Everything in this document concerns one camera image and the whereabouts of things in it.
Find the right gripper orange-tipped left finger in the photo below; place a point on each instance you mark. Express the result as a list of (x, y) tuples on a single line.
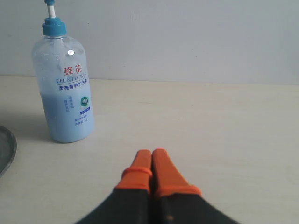
[(129, 201)]

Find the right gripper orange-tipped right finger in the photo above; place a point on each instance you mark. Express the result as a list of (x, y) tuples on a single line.
[(178, 201)]

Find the blue lotion pump bottle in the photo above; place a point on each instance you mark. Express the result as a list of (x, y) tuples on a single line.
[(61, 70)]

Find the round stainless steel plate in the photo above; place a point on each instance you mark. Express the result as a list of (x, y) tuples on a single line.
[(8, 147)]

